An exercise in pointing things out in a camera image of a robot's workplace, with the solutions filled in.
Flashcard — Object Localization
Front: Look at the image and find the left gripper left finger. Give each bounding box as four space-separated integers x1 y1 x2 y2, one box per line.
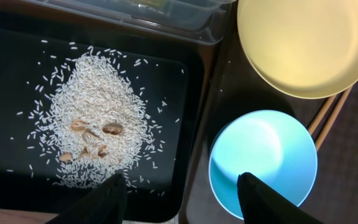
47 174 127 224

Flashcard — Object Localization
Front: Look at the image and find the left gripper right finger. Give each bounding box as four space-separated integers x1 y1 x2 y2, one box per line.
237 172 322 224

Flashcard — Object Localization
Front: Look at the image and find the light blue bowl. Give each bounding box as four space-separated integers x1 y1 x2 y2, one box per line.
208 110 318 219

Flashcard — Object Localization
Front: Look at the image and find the pile of rice scraps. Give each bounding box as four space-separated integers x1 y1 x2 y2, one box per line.
36 47 162 192

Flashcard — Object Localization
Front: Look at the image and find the black waste tray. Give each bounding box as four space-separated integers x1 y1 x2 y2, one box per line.
0 11 204 223

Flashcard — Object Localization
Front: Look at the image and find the clear plastic waste bin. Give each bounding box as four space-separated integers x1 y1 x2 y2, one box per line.
27 0 235 45

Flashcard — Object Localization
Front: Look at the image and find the right wooden chopstick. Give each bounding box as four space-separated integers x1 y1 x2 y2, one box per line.
315 86 352 151

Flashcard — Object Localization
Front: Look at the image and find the wooden chopstick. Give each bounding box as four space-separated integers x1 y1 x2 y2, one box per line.
308 95 337 135
315 86 352 151

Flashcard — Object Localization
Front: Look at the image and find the dark brown serving tray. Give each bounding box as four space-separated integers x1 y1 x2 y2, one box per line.
177 0 358 224

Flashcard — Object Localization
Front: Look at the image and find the left wooden chopstick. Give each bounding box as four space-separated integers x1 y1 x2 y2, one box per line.
308 95 337 135

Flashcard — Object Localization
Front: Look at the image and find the yellow plate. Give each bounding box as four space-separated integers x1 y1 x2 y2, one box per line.
237 0 358 99

